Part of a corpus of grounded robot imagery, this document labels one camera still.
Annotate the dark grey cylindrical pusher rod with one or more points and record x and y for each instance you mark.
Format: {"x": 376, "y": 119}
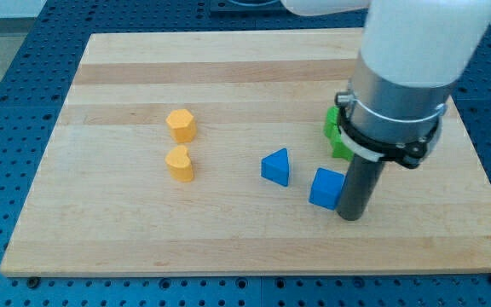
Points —
{"x": 360, "y": 180}

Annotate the black clamp ring mount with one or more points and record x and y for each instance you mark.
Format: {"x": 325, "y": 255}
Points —
{"x": 377, "y": 138}

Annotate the blue cube block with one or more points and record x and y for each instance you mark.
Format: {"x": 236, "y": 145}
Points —
{"x": 326, "y": 188}

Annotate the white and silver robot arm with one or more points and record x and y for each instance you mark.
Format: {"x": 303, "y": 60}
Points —
{"x": 412, "y": 53}

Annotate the yellow heart block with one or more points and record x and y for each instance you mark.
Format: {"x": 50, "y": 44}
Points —
{"x": 179, "y": 164}

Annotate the green star block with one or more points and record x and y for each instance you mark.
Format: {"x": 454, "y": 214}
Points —
{"x": 332, "y": 133}

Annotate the blue triangular block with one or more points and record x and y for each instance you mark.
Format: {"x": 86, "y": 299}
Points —
{"x": 276, "y": 168}

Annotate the yellow hexagon block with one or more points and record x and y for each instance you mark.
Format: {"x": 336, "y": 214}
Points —
{"x": 182, "y": 126}

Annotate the wooden work board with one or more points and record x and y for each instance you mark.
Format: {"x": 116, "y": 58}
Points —
{"x": 102, "y": 202}

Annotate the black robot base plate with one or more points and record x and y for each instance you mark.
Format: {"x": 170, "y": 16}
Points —
{"x": 223, "y": 7}

